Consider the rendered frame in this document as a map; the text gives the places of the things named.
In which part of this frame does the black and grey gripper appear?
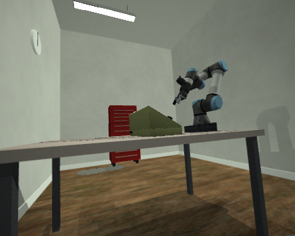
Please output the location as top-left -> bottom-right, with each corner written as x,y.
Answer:
172,76 -> 193,105

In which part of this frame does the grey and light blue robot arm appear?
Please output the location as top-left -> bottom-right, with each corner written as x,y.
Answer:
185,61 -> 228,125

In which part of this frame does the olive green control console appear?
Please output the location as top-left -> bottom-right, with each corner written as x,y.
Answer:
129,106 -> 182,137

